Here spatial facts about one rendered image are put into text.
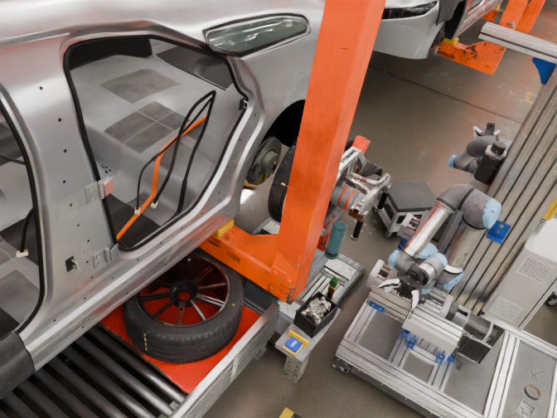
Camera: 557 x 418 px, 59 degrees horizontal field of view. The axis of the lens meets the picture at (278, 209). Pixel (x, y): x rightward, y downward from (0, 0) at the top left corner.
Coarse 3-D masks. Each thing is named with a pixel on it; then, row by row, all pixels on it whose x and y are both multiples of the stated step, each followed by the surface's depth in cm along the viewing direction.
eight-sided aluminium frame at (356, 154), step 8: (352, 152) 283; (360, 152) 282; (352, 160) 278; (360, 160) 292; (344, 168) 270; (360, 168) 305; (352, 184) 315; (336, 208) 316; (328, 216) 312; (336, 216) 313; (328, 224) 307
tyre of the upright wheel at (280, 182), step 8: (296, 144) 274; (288, 152) 273; (288, 160) 272; (280, 168) 273; (288, 168) 271; (280, 176) 273; (288, 176) 271; (272, 184) 277; (280, 184) 275; (272, 192) 278; (280, 192) 275; (272, 200) 281; (280, 200) 277; (272, 208) 286; (280, 208) 282; (272, 216) 295; (280, 216) 288
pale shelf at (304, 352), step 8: (336, 312) 277; (288, 328) 264; (296, 328) 265; (288, 336) 261; (304, 336) 262; (320, 336) 263; (280, 344) 256; (312, 344) 259; (288, 352) 253; (304, 352) 254; (296, 360) 252
